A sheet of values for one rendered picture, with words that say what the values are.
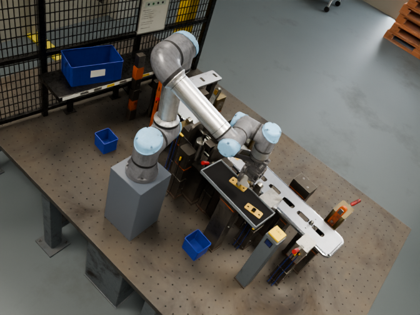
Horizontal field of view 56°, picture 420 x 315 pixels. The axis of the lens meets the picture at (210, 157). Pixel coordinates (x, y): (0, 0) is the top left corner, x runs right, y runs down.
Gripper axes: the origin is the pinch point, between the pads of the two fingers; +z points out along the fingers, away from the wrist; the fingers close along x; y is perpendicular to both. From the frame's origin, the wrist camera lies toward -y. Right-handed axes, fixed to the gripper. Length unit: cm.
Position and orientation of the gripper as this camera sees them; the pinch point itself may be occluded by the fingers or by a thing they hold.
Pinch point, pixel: (239, 181)
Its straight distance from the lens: 175.3
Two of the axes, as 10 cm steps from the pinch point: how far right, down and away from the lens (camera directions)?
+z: -2.7, 6.6, 7.1
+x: 5.9, -4.7, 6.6
